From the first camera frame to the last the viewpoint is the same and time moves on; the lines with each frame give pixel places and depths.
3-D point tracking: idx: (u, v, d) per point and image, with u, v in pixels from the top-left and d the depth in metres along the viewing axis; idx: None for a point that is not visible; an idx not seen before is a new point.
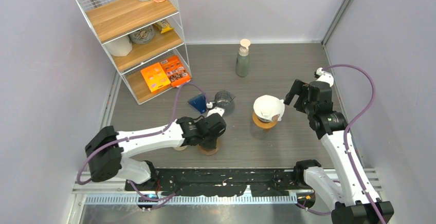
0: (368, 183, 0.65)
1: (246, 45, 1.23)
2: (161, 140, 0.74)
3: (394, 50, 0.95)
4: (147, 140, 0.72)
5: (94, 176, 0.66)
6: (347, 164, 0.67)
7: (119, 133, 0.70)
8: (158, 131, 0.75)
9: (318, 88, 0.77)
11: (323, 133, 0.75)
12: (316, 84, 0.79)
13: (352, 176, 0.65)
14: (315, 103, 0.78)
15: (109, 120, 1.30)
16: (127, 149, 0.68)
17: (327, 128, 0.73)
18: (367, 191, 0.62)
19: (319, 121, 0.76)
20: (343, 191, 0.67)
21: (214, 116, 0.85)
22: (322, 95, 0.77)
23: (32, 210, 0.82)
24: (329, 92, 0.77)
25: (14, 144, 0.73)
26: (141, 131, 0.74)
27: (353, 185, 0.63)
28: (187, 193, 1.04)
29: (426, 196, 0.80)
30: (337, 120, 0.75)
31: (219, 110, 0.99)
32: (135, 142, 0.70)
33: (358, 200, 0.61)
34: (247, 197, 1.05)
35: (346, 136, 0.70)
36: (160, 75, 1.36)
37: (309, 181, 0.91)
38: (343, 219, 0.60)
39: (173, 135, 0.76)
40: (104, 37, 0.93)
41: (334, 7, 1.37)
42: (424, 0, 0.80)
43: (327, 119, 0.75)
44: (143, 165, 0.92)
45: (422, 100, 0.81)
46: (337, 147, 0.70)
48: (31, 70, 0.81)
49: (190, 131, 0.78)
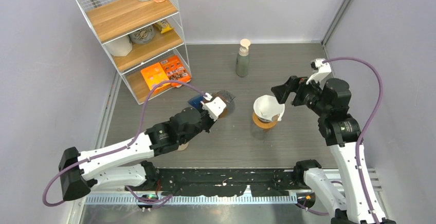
0: (375, 201, 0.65)
1: (246, 45, 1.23)
2: (127, 155, 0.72)
3: (394, 50, 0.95)
4: (111, 157, 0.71)
5: (66, 198, 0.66)
6: (356, 180, 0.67)
7: (81, 154, 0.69)
8: (123, 146, 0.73)
9: (338, 93, 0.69)
11: (333, 142, 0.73)
12: (335, 87, 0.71)
13: (360, 194, 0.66)
14: (330, 107, 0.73)
15: (109, 120, 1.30)
16: (89, 170, 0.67)
17: (340, 137, 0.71)
18: (373, 211, 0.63)
19: (330, 128, 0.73)
20: (348, 206, 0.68)
21: (177, 118, 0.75)
22: (340, 100, 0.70)
23: (32, 210, 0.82)
24: (348, 97, 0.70)
25: (14, 143, 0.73)
26: (106, 149, 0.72)
27: (361, 204, 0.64)
28: (187, 193, 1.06)
29: (427, 196, 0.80)
30: (349, 128, 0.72)
31: (218, 108, 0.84)
32: (96, 161, 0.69)
33: (363, 220, 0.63)
34: (247, 197, 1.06)
35: (359, 150, 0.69)
36: (160, 75, 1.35)
37: (309, 182, 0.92)
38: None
39: (139, 149, 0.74)
40: (104, 37, 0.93)
41: (334, 7, 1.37)
42: (425, 0, 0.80)
43: (340, 128, 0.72)
44: (133, 171, 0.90)
45: (422, 100, 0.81)
46: (347, 161, 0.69)
48: (31, 70, 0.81)
49: (160, 141, 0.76)
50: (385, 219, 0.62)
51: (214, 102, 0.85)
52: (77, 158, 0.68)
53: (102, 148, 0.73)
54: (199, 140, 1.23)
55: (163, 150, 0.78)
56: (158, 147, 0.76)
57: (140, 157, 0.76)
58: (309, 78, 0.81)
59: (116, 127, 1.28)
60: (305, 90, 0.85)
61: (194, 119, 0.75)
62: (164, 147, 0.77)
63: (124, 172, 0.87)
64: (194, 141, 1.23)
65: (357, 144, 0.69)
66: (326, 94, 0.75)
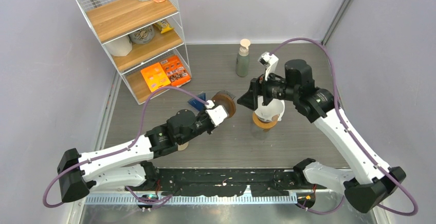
0: (375, 155, 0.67)
1: (246, 45, 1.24)
2: (127, 156, 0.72)
3: (394, 50, 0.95)
4: (111, 158, 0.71)
5: (64, 199, 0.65)
6: (350, 143, 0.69)
7: (82, 156, 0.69)
8: (124, 148, 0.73)
9: (299, 70, 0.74)
11: (315, 116, 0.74)
12: (294, 66, 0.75)
13: (360, 155, 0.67)
14: (298, 86, 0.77)
15: (109, 120, 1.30)
16: (90, 171, 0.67)
17: (320, 110, 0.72)
18: (378, 165, 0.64)
19: (308, 106, 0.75)
20: (355, 170, 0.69)
21: (171, 121, 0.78)
22: (304, 75, 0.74)
23: (32, 210, 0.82)
24: (308, 70, 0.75)
25: (14, 143, 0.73)
26: (107, 150, 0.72)
27: (365, 163, 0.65)
28: (187, 193, 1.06)
29: (428, 196, 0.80)
30: (324, 98, 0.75)
31: (218, 118, 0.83)
32: (97, 163, 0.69)
33: (375, 177, 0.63)
34: (247, 197, 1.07)
35: (340, 114, 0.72)
36: (160, 75, 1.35)
37: (311, 179, 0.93)
38: (364, 199, 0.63)
39: (139, 151, 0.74)
40: (104, 36, 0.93)
41: (334, 7, 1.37)
42: (425, 0, 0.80)
43: (316, 101, 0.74)
44: (132, 171, 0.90)
45: (422, 100, 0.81)
46: (335, 128, 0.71)
48: (31, 69, 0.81)
49: (160, 143, 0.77)
50: (390, 168, 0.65)
51: (215, 109, 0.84)
52: (77, 159, 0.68)
53: (103, 150, 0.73)
54: (199, 140, 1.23)
55: (162, 152, 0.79)
56: (157, 149, 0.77)
57: (140, 159, 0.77)
58: (266, 74, 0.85)
59: (116, 127, 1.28)
60: (268, 85, 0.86)
61: (188, 122, 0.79)
62: (163, 149, 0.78)
63: (123, 173, 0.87)
64: (194, 141, 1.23)
65: (337, 109, 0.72)
66: (289, 78, 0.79)
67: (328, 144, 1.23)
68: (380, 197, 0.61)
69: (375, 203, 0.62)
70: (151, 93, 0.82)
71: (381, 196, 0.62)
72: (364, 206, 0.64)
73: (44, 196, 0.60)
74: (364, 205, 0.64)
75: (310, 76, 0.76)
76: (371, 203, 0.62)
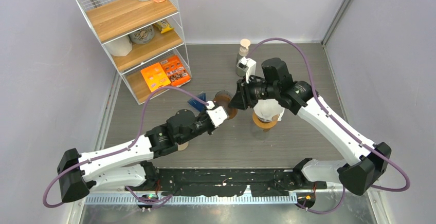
0: (358, 134, 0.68)
1: (246, 45, 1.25)
2: (127, 156, 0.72)
3: (394, 50, 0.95)
4: (111, 158, 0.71)
5: (64, 199, 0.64)
6: (333, 127, 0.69)
7: (82, 156, 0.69)
8: (124, 148, 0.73)
9: (274, 66, 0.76)
11: (297, 108, 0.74)
12: (269, 63, 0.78)
13: (344, 136, 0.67)
14: (276, 81, 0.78)
15: (109, 120, 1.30)
16: (90, 171, 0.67)
17: (300, 100, 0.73)
18: (363, 143, 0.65)
19: (288, 98, 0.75)
20: (342, 152, 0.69)
21: (171, 120, 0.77)
22: (280, 70, 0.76)
23: (32, 210, 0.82)
24: (284, 65, 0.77)
25: (13, 144, 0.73)
26: (106, 150, 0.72)
27: (350, 143, 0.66)
28: (187, 193, 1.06)
29: (428, 196, 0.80)
30: (303, 89, 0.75)
31: (218, 119, 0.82)
32: (97, 163, 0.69)
33: (361, 155, 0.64)
34: (247, 197, 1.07)
35: (320, 101, 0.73)
36: (160, 75, 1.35)
37: (312, 177, 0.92)
38: (357, 180, 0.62)
39: (139, 151, 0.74)
40: (104, 36, 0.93)
41: (334, 7, 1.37)
42: (424, 0, 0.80)
43: (295, 93, 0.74)
44: (132, 171, 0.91)
45: (422, 100, 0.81)
46: (318, 114, 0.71)
48: (31, 70, 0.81)
49: (160, 143, 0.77)
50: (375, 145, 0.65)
51: (216, 111, 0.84)
52: (77, 159, 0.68)
53: (103, 149, 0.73)
54: (199, 140, 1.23)
55: (162, 153, 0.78)
56: (158, 149, 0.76)
57: (140, 159, 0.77)
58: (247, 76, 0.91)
59: (116, 127, 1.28)
60: (250, 87, 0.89)
61: (187, 122, 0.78)
62: (163, 149, 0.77)
63: (123, 173, 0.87)
64: (195, 141, 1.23)
65: (316, 97, 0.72)
66: (267, 75, 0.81)
67: (328, 144, 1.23)
68: (370, 174, 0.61)
69: (367, 182, 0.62)
70: (151, 93, 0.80)
71: (371, 174, 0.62)
72: (359, 187, 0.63)
73: (44, 196, 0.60)
74: (359, 186, 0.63)
75: (286, 71, 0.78)
76: (364, 182, 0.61)
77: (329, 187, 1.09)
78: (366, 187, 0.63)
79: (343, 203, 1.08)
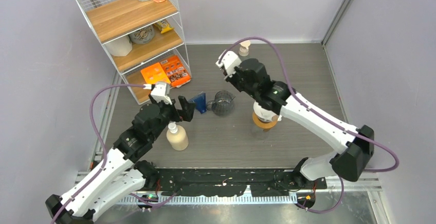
0: (341, 121, 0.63)
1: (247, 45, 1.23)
2: (107, 176, 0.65)
3: (393, 50, 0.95)
4: (92, 185, 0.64)
5: None
6: (314, 119, 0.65)
7: (63, 197, 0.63)
8: (98, 169, 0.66)
9: (254, 70, 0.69)
11: (278, 109, 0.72)
12: (247, 66, 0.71)
13: (328, 127, 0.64)
14: (256, 85, 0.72)
15: (109, 120, 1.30)
16: (77, 207, 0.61)
17: (282, 103, 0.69)
18: (347, 129, 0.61)
19: (269, 100, 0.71)
20: (330, 143, 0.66)
21: (138, 118, 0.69)
22: (259, 73, 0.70)
23: (32, 210, 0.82)
24: (262, 67, 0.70)
25: (13, 143, 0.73)
26: (84, 180, 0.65)
27: (334, 132, 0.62)
28: (187, 193, 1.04)
29: (427, 196, 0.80)
30: (280, 89, 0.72)
31: (160, 89, 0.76)
32: (80, 196, 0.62)
33: (347, 142, 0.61)
34: (247, 197, 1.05)
35: (298, 98, 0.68)
36: (160, 75, 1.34)
37: (311, 175, 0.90)
38: (348, 164, 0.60)
39: (115, 165, 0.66)
40: (103, 37, 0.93)
41: (334, 7, 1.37)
42: (424, 0, 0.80)
43: (274, 94, 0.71)
44: (128, 179, 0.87)
45: (421, 100, 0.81)
46: (298, 110, 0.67)
48: (32, 70, 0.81)
49: (131, 147, 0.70)
50: (359, 129, 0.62)
51: (155, 87, 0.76)
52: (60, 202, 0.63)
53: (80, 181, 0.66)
54: (199, 140, 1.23)
55: (139, 154, 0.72)
56: (133, 152, 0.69)
57: (124, 170, 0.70)
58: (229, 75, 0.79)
59: (116, 127, 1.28)
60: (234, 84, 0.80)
61: (153, 112, 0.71)
62: (139, 150, 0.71)
63: (120, 185, 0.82)
64: (195, 141, 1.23)
65: (294, 95, 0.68)
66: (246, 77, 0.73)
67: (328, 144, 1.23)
68: (360, 159, 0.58)
69: (359, 167, 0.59)
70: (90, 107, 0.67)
71: (361, 158, 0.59)
72: (351, 172, 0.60)
73: None
74: (351, 171, 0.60)
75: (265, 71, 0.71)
76: (356, 166, 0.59)
77: (329, 187, 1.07)
78: (359, 171, 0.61)
79: (343, 203, 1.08)
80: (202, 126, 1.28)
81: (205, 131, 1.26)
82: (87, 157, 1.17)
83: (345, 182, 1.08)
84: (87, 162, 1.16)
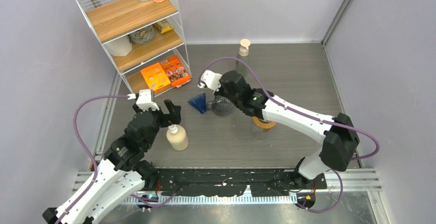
0: (317, 113, 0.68)
1: (246, 45, 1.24)
2: (100, 187, 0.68)
3: (393, 50, 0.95)
4: (85, 198, 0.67)
5: None
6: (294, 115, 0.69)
7: (58, 210, 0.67)
8: (91, 182, 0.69)
9: (233, 80, 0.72)
11: (261, 114, 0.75)
12: (227, 77, 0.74)
13: (305, 120, 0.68)
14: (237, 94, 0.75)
15: (109, 120, 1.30)
16: (72, 220, 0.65)
17: (262, 108, 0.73)
18: (322, 119, 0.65)
19: (250, 107, 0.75)
20: (310, 134, 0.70)
21: (131, 127, 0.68)
22: (239, 83, 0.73)
23: (32, 210, 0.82)
24: (241, 77, 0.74)
25: (13, 143, 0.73)
26: (77, 192, 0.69)
27: (312, 124, 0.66)
28: (187, 193, 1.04)
29: (427, 196, 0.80)
30: (259, 94, 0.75)
31: (145, 96, 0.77)
32: (75, 208, 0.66)
33: (324, 130, 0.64)
34: (247, 197, 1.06)
35: (275, 100, 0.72)
36: (160, 75, 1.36)
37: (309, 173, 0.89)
38: (332, 154, 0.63)
39: (107, 176, 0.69)
40: (103, 37, 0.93)
41: (334, 7, 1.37)
42: (424, 0, 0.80)
43: (254, 100, 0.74)
44: (127, 182, 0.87)
45: (422, 100, 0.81)
46: (276, 110, 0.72)
48: (31, 70, 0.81)
49: (123, 156, 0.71)
50: (334, 118, 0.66)
51: (141, 94, 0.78)
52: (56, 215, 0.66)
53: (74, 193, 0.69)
54: (199, 140, 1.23)
55: (130, 163, 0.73)
56: (124, 162, 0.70)
57: (116, 179, 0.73)
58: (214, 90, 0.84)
59: (116, 127, 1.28)
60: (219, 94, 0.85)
61: (146, 120, 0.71)
62: (129, 160, 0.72)
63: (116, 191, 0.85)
64: (195, 141, 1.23)
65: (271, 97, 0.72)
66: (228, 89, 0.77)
67: None
68: (341, 146, 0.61)
69: (344, 155, 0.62)
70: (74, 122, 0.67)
71: (342, 145, 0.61)
72: (339, 162, 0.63)
73: None
74: (339, 161, 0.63)
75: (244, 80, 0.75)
76: (340, 155, 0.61)
77: (328, 187, 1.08)
78: (347, 161, 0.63)
79: (343, 203, 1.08)
80: (202, 126, 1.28)
81: (205, 131, 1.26)
82: (87, 157, 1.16)
83: (344, 182, 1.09)
84: (87, 162, 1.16)
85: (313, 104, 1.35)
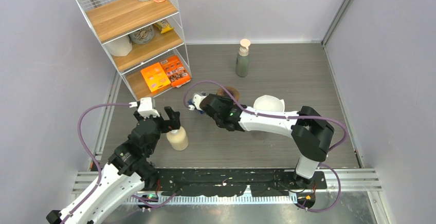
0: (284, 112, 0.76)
1: (246, 45, 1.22)
2: (103, 190, 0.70)
3: (394, 50, 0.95)
4: (88, 201, 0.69)
5: None
6: (265, 119, 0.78)
7: (61, 213, 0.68)
8: (95, 185, 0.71)
9: (209, 104, 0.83)
11: (241, 127, 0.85)
12: (204, 101, 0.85)
13: (275, 120, 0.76)
14: (216, 114, 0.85)
15: (109, 120, 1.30)
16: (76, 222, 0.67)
17: (239, 121, 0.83)
18: (288, 117, 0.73)
19: (230, 123, 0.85)
20: (285, 133, 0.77)
21: (134, 133, 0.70)
22: (214, 105, 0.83)
23: (32, 211, 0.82)
24: (216, 99, 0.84)
25: (12, 143, 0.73)
26: (80, 196, 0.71)
27: (280, 124, 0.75)
28: (187, 193, 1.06)
29: (427, 196, 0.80)
30: (235, 109, 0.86)
31: (146, 104, 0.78)
32: (78, 211, 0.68)
33: (291, 126, 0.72)
34: (247, 197, 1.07)
35: (249, 110, 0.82)
36: (160, 75, 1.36)
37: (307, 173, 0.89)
38: (307, 146, 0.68)
39: (110, 180, 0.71)
40: (103, 37, 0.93)
41: (334, 7, 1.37)
42: (424, 0, 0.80)
43: (231, 116, 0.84)
44: (126, 184, 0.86)
45: (422, 100, 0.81)
46: (250, 119, 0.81)
48: (31, 70, 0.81)
49: (127, 161, 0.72)
50: (298, 112, 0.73)
51: (141, 103, 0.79)
52: (60, 217, 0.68)
53: (78, 197, 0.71)
54: (199, 140, 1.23)
55: (133, 168, 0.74)
56: (127, 167, 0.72)
57: (119, 183, 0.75)
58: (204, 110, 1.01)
59: (116, 127, 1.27)
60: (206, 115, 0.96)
61: (150, 128, 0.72)
62: (133, 165, 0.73)
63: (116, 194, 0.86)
64: (195, 141, 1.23)
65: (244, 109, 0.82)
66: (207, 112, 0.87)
67: None
68: (310, 136, 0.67)
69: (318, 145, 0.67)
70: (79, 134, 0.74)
71: (311, 135, 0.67)
72: (316, 153, 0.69)
73: None
74: (314, 151, 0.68)
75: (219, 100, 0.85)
76: (313, 146, 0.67)
77: (328, 187, 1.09)
78: (325, 150, 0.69)
79: (343, 203, 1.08)
80: (202, 126, 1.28)
81: (205, 131, 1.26)
82: (87, 157, 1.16)
83: (344, 182, 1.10)
84: (87, 162, 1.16)
85: (313, 104, 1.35)
